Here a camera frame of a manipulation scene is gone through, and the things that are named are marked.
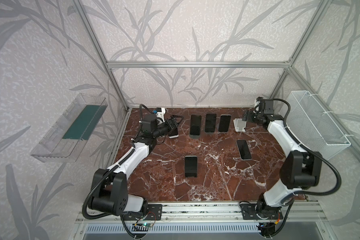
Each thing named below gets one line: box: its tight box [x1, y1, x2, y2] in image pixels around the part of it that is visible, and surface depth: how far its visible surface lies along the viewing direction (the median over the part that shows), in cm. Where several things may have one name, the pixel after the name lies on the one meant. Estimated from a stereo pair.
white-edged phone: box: [236, 139, 252, 161], surface depth 101 cm
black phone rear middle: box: [205, 113, 217, 133], surface depth 101 cm
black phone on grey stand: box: [190, 114, 202, 136], surface depth 98 cm
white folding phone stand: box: [233, 118, 247, 133], surface depth 107 cm
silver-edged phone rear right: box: [218, 114, 232, 133], surface depth 101 cm
